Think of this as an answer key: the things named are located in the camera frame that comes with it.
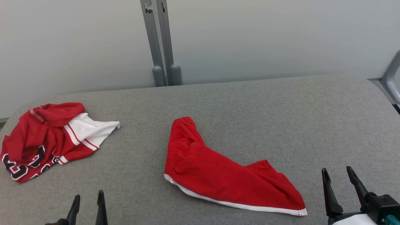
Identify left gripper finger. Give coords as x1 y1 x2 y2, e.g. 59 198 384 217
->
95 190 108 225
66 194 81 225

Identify red Bulls jersey shirt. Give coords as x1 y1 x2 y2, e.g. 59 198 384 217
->
0 102 121 183

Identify red shorts white trim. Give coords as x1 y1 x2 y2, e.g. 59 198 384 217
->
164 117 308 217

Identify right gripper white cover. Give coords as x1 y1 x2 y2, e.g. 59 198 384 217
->
322 166 380 225

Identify grey curved metal frame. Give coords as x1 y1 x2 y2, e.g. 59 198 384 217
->
368 50 400 113

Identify teal right cable connector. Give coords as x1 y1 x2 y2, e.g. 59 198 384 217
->
382 215 400 225

